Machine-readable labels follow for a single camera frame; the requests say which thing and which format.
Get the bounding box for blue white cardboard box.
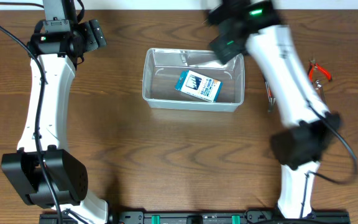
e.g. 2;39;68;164
175;70;223;103

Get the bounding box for clear plastic container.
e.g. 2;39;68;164
142;48;245;112

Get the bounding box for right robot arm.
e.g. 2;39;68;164
206;1;341;219

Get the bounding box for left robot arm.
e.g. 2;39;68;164
1;0;109;223

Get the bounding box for silver wrench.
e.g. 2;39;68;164
314;80;326;103

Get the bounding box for red handled pliers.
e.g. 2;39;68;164
307;58;333;82

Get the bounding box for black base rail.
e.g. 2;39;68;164
39;210;351;224

